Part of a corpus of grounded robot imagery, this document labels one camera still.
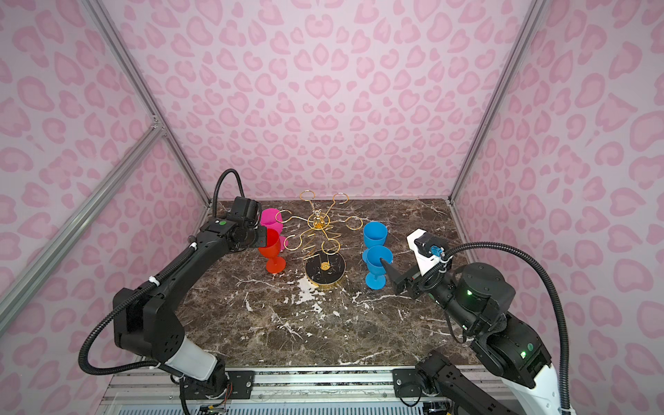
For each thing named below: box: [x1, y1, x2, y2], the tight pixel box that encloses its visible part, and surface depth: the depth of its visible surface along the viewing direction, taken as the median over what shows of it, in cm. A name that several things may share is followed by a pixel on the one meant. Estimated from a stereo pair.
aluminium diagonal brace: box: [0, 121, 166, 335], surface depth 68 cm
